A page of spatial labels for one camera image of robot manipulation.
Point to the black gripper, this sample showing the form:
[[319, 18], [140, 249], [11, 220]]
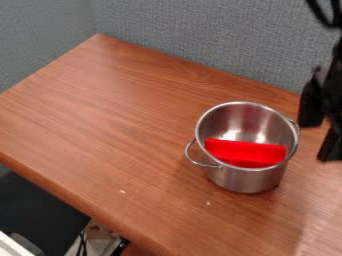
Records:
[[321, 99]]

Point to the metal pot with handles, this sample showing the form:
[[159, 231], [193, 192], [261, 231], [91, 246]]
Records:
[[250, 122]]

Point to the red rectangular block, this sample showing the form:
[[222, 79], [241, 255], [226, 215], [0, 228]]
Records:
[[246, 154]]

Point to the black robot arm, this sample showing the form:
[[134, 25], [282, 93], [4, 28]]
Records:
[[330, 23]]

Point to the white object bottom left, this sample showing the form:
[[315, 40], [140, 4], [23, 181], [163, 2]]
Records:
[[11, 248]]

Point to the metal table leg frame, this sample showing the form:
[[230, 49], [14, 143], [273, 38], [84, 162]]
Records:
[[98, 241]]

